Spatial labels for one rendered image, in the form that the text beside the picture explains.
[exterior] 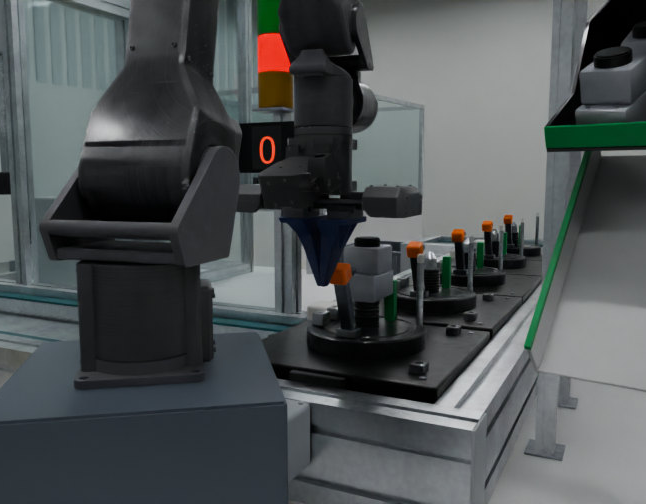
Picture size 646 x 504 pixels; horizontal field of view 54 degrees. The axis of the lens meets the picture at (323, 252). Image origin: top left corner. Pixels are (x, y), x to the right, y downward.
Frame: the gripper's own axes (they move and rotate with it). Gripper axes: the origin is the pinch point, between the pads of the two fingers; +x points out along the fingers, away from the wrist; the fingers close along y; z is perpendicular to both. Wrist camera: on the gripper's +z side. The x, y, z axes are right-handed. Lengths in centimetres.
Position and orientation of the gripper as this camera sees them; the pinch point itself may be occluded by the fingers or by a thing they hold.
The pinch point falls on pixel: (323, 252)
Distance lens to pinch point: 62.9
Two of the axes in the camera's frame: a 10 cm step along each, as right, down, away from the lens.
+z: -4.4, 1.2, -8.9
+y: 9.0, 0.6, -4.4
